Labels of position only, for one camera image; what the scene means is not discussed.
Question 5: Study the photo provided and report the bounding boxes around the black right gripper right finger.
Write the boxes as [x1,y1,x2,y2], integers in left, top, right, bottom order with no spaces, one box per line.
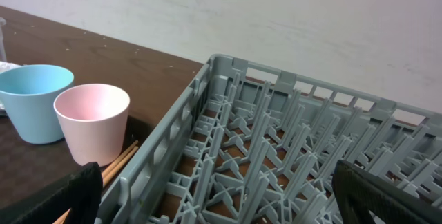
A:
[332,160,441,224]

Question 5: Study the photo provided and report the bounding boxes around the pink cup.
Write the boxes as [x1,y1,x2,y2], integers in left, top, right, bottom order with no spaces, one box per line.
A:
[53,84,131,167]

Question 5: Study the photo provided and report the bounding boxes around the white wrapper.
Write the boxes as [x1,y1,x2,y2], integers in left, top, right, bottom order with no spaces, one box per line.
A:
[0,61,21,116]

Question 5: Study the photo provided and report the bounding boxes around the wooden chopstick left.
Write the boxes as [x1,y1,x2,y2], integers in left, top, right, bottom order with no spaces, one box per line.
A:
[51,140,139,224]

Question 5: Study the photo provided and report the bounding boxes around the wooden chopstick right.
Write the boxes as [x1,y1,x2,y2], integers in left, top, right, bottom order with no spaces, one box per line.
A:
[55,146,140,224]

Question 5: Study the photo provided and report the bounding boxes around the brown serving tray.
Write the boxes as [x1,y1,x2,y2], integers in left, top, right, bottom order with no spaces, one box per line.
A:
[0,115,153,211]

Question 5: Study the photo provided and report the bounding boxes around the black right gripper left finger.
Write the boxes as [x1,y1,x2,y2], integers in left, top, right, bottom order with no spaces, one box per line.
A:
[1,162,103,224]

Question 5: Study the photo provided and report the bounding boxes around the grey dishwasher rack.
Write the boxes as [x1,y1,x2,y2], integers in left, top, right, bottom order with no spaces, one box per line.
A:
[96,55,441,223]

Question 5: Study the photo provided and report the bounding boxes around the wooden chopstick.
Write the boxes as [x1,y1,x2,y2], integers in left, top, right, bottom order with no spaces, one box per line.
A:
[51,140,139,224]
[55,146,140,224]

